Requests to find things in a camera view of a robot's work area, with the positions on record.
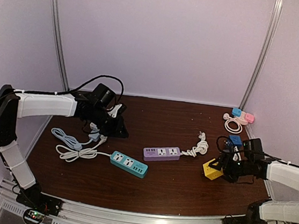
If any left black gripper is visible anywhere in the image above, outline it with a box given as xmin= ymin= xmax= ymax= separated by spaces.
xmin=87 ymin=106 xmax=132 ymax=140

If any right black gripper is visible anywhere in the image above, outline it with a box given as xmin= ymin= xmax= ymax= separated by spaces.
xmin=207 ymin=153 xmax=253 ymax=186

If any yellow cube socket adapter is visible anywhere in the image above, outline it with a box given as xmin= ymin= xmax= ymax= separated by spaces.
xmin=203 ymin=158 xmax=223 ymax=180

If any light blue power strip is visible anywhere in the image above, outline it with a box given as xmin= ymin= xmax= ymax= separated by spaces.
xmin=89 ymin=128 xmax=100 ymax=142

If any blue cube socket adapter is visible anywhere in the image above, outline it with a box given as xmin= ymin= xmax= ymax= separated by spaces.
xmin=226 ymin=135 xmax=243 ymax=149

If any teal power strip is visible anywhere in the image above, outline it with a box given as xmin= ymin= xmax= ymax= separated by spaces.
xmin=110 ymin=151 xmax=149 ymax=179

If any purple power strip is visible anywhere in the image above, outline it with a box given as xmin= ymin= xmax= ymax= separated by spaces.
xmin=143 ymin=147 xmax=180 ymax=162

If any white round travel adapter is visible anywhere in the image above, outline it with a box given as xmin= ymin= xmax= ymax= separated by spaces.
xmin=90 ymin=123 xmax=98 ymax=131

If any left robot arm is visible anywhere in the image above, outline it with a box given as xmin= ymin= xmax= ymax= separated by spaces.
xmin=0 ymin=83 xmax=129 ymax=209

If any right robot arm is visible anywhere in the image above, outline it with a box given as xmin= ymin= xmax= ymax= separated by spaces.
xmin=207 ymin=138 xmax=299 ymax=224

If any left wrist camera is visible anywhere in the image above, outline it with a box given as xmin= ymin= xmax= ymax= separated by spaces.
xmin=108 ymin=103 xmax=127 ymax=118

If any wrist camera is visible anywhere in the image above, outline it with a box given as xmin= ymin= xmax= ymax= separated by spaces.
xmin=233 ymin=146 xmax=242 ymax=162
xmin=108 ymin=103 xmax=127 ymax=118

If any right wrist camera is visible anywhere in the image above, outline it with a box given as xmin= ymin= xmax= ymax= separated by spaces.
xmin=233 ymin=146 xmax=242 ymax=162

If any white bundled cable with plug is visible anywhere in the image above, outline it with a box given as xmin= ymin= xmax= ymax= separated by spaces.
xmin=180 ymin=129 xmax=210 ymax=160

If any light blue strip cable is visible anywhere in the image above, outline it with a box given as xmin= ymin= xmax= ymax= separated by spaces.
xmin=49 ymin=127 xmax=94 ymax=152

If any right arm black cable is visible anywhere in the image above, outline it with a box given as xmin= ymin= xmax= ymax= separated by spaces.
xmin=215 ymin=135 xmax=231 ymax=156

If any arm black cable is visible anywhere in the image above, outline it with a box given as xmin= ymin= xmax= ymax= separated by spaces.
xmin=67 ymin=70 xmax=126 ymax=104
xmin=215 ymin=135 xmax=231 ymax=156

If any white teal strip cable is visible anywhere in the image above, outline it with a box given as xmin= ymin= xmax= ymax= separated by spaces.
xmin=54 ymin=130 xmax=115 ymax=167

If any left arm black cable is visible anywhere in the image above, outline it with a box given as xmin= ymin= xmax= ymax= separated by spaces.
xmin=67 ymin=70 xmax=126 ymax=104

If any right aluminium frame post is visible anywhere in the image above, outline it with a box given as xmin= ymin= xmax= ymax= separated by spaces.
xmin=239 ymin=0 xmax=284 ymax=110

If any aluminium frame post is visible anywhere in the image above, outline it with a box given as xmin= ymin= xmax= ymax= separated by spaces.
xmin=239 ymin=0 xmax=284 ymax=110
xmin=35 ymin=0 xmax=81 ymax=92

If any left aluminium frame post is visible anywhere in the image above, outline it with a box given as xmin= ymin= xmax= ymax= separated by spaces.
xmin=35 ymin=0 xmax=81 ymax=92

